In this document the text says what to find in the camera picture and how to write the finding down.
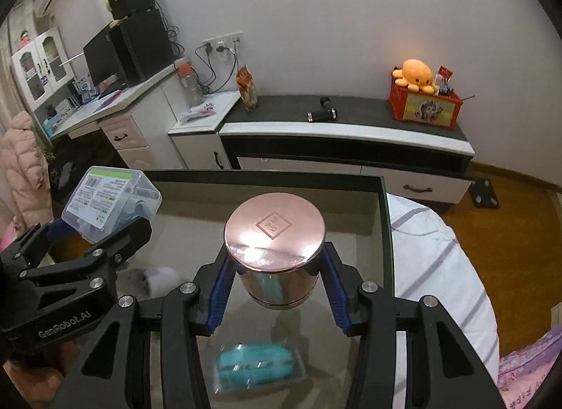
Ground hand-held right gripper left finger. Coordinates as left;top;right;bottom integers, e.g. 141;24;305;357
50;254;235;409

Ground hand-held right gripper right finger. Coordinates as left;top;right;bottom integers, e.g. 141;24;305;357
318;246;505;409

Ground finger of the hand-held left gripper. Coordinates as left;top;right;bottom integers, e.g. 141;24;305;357
18;217;152;301
0;219;66;270

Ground clear plastic box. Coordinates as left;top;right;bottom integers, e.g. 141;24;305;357
61;166;162;244

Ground pink storage box green rim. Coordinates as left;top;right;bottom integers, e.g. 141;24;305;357
116;169;394;409

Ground rose gold lidded metal jar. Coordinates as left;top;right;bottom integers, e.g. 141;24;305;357
223;193;328;311

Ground white fluffy item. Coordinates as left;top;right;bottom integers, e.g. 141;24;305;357
127;266;181;298

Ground pink padded jacket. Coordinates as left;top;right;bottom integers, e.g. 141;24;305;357
0;111;53;227

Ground teal item in clear case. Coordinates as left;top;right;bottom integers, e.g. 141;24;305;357
214;341;308;392

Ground white desk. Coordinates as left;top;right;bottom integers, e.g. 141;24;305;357
37;60;189;168

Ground white side cabinet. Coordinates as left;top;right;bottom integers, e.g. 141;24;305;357
168;90;242;170

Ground papers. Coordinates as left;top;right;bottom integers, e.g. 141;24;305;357
178;102;218;122

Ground blue and white boxes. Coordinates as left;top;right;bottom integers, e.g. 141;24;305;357
72;75;95;102

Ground clear bottle orange cap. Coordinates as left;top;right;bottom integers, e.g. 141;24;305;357
177;62;203;106

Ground white glass door cabinet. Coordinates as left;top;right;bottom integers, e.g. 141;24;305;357
11;27;73;104

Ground black and white TV cabinet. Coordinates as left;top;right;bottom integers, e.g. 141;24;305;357
218;95;476;205

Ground black monitor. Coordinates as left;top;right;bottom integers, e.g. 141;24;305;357
83;25;128;89

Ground black floor scale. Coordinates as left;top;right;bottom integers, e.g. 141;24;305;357
469;176;500;208

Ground black massage gun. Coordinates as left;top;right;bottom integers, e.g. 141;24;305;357
307;96;338;123

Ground black computer tower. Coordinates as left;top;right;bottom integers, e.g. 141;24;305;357
110;9;176;82

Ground orange snack bag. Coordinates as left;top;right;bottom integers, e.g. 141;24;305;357
236;65;259;111

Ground red plastic crate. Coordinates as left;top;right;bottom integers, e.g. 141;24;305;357
387;71;464;130

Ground pink patterned pillow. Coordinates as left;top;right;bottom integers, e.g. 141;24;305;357
498;330;562;409

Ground orange octopus plush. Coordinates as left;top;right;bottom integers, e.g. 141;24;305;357
392;59;437;93

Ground red and white package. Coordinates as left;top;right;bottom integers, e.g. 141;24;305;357
434;65;455;96

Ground black power cables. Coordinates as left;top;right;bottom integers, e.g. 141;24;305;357
158;9;240;93

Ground white wall outlet strip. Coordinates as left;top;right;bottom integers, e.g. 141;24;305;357
202;31;244;52

